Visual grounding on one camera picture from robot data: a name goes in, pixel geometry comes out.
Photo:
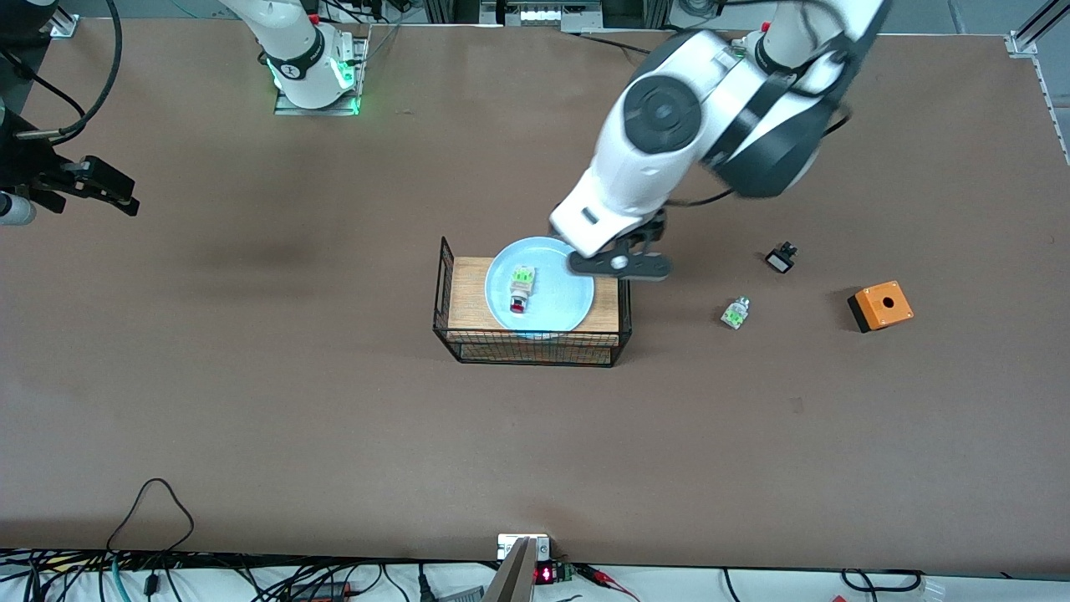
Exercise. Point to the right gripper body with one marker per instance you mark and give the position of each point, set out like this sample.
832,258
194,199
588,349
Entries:
42,174

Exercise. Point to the light blue round plate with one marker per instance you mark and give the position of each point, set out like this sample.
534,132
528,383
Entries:
552,288

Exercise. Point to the red push button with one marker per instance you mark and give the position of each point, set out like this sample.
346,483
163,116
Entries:
521,290

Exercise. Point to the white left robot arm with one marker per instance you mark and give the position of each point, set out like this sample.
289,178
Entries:
710,109

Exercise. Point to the green push button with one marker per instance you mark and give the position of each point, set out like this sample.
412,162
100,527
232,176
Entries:
735,313

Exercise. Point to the orange button box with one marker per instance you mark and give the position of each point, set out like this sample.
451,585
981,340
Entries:
882,305

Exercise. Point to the wooden shelf board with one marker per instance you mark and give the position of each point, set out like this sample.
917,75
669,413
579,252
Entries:
464,293

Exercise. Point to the red digit display board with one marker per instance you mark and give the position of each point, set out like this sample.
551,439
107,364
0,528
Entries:
552,573

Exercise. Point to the grey metal bar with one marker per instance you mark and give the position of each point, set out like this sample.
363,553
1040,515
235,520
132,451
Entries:
512,577

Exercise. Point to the black switch with white face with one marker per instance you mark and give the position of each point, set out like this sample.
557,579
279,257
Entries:
781,259

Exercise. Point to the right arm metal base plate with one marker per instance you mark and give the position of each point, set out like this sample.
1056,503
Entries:
318,109

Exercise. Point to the silver metal bracket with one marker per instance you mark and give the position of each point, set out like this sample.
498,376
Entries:
510,545

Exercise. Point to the aluminium frame profile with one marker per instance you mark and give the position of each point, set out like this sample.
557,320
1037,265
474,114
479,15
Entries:
1024,43

